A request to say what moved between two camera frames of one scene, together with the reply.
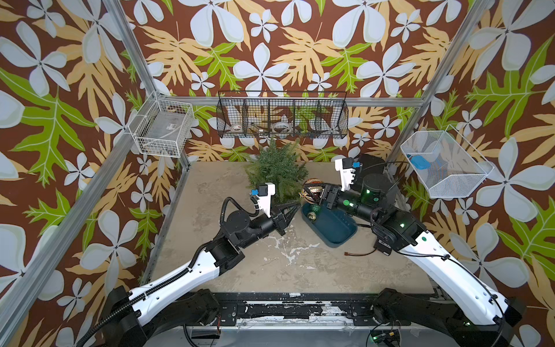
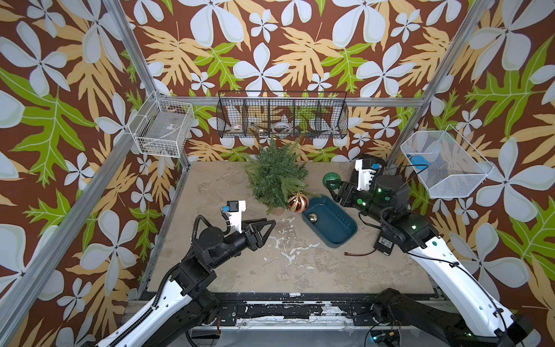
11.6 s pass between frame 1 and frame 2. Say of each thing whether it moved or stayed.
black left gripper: moved
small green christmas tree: stayed
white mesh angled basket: stayed
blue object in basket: stayed
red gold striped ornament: moved
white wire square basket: stayed
